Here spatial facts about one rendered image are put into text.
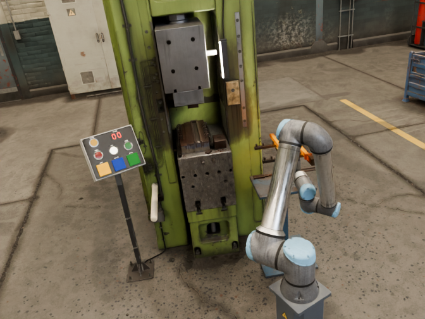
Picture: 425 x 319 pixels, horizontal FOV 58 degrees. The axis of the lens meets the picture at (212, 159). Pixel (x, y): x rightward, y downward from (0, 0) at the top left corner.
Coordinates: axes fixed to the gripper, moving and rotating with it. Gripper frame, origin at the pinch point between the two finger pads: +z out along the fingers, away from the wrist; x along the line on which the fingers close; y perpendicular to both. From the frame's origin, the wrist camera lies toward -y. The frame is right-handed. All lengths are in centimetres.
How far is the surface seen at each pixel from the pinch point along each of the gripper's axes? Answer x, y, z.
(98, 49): -187, 99, 541
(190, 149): -61, 5, 31
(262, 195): -18.5, 27.1, -4.3
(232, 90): -25, -26, 49
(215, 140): -42, 2, 33
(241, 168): -24, 36, 39
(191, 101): -55, -29, 37
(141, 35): -80, -69, 59
